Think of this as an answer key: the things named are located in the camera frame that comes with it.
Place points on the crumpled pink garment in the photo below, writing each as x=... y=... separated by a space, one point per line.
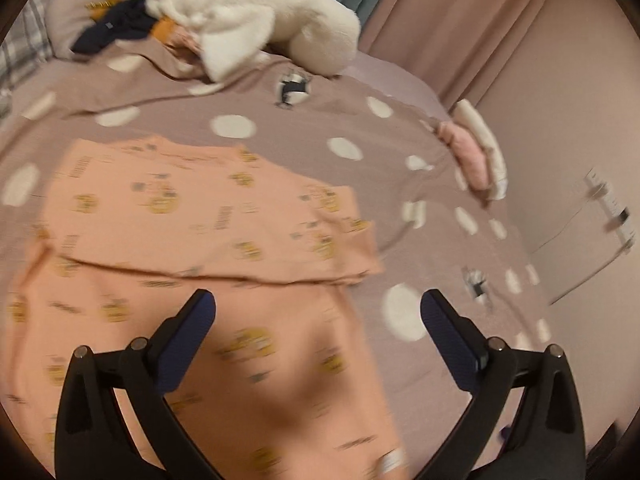
x=182 y=39

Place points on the mustard garment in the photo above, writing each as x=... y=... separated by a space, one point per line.
x=162 y=29

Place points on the peach printed small pants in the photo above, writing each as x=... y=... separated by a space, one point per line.
x=200 y=220

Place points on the grey plaid pillow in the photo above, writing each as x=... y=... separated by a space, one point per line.
x=25 y=45

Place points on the white fluffy garment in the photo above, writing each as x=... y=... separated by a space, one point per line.
x=250 y=10

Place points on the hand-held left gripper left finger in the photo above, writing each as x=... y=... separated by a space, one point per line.
x=187 y=341

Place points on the pink curtain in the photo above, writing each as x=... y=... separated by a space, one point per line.
x=450 y=25

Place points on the white power strip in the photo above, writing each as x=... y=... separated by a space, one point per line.
x=607 y=200

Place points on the navy garment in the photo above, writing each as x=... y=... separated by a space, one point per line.
x=120 y=22

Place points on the mauve pillow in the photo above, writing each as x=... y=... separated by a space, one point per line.
x=65 y=20

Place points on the folded white garment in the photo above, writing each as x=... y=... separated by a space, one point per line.
x=480 y=120

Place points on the mauve polka dot blanket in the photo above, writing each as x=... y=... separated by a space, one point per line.
x=300 y=110

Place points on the folded pink garment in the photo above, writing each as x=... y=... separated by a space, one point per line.
x=470 y=155

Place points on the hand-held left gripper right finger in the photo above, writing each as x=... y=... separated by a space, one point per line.
x=449 y=341

